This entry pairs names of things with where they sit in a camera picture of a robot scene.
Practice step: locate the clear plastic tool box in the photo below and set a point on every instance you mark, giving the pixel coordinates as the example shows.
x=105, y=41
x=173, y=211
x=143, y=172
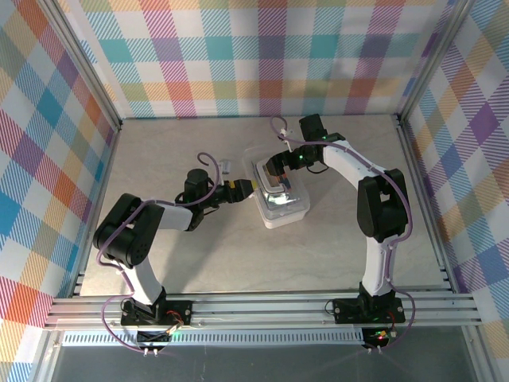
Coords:
x=286, y=217

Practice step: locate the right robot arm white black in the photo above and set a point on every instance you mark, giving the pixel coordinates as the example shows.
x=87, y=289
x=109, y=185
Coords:
x=346, y=163

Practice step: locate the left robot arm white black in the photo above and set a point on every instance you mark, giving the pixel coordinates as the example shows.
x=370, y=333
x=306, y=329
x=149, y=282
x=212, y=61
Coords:
x=175, y=215

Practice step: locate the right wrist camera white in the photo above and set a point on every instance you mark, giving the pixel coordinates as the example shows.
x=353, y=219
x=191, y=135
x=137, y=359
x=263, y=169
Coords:
x=287, y=141

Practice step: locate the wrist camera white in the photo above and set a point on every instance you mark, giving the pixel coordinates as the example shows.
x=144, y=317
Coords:
x=224, y=165
x=287, y=141

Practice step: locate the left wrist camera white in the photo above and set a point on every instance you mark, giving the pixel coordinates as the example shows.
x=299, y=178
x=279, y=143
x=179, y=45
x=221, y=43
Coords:
x=224, y=165

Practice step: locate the aluminium side rail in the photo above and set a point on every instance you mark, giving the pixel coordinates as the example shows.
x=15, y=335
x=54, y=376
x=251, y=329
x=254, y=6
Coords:
x=106, y=171
x=417, y=179

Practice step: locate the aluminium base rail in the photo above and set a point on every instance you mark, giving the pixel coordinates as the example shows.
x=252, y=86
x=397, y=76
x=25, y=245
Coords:
x=258, y=310

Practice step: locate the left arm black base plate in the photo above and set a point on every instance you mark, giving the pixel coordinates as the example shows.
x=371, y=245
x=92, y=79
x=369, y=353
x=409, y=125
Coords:
x=189, y=306

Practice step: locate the aluminium upright post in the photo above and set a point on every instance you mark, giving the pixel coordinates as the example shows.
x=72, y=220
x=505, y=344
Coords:
x=85, y=67
x=432, y=59

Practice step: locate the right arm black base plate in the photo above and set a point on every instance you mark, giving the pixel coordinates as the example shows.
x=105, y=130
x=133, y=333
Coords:
x=346, y=310

